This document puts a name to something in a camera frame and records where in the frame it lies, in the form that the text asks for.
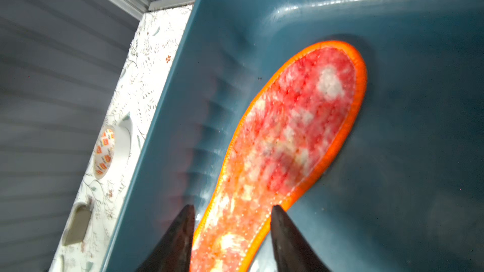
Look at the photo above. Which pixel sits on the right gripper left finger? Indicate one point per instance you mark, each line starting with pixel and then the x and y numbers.
pixel 173 251

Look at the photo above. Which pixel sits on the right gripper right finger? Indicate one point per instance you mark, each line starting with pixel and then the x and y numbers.
pixel 291 250

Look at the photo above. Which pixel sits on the teal plastic storage box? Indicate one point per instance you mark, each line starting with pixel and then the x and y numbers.
pixel 405 192

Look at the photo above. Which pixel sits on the small olive eraser block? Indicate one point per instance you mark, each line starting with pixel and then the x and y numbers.
pixel 77 224

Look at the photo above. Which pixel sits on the patterned tape roll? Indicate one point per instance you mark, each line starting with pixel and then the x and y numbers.
pixel 111 152

